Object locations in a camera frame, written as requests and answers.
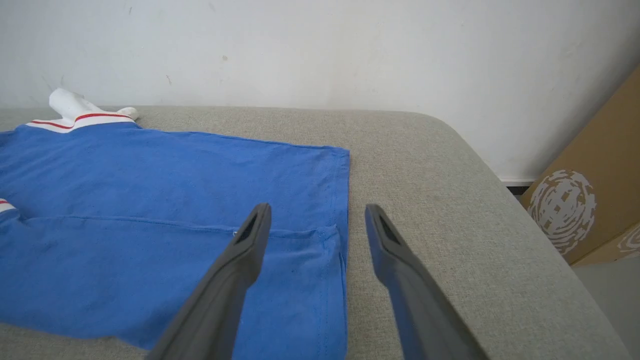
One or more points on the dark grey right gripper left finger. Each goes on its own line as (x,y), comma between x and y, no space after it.
(225,305)

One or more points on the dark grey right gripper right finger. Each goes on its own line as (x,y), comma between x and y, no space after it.
(420,310)

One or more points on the blue polo shirt white collar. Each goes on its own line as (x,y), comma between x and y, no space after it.
(150,200)

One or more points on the small printed cardboard box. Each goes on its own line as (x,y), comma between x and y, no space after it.
(617,252)

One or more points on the large printed cardboard box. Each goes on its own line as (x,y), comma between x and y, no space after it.
(610,150)

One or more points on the wall baseboard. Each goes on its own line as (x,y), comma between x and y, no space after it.
(517,184)

